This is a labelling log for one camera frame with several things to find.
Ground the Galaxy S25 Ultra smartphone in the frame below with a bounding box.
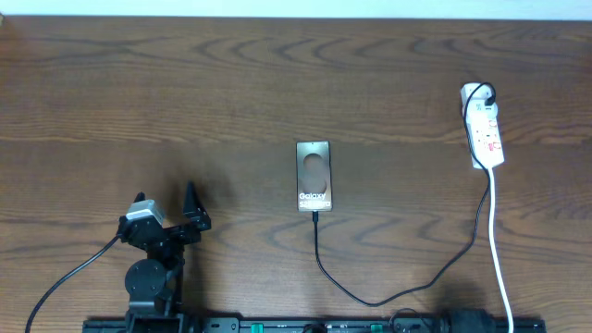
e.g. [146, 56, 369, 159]
[296, 141, 333, 212]

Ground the black charging cable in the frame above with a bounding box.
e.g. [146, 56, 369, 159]
[312, 81, 499, 308]

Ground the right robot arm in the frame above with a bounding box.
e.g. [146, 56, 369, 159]
[439, 310, 496, 333]

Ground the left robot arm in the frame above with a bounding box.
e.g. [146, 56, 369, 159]
[117, 182, 211, 332]

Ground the white USB charger plug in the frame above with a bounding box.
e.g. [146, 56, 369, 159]
[462, 95, 499, 123]

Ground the white power strip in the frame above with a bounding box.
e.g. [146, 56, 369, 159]
[460, 82, 504, 169]

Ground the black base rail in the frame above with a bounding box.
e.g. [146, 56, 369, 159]
[82, 315, 547, 333]

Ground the white power strip cord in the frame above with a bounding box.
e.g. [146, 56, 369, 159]
[487, 166, 515, 333]

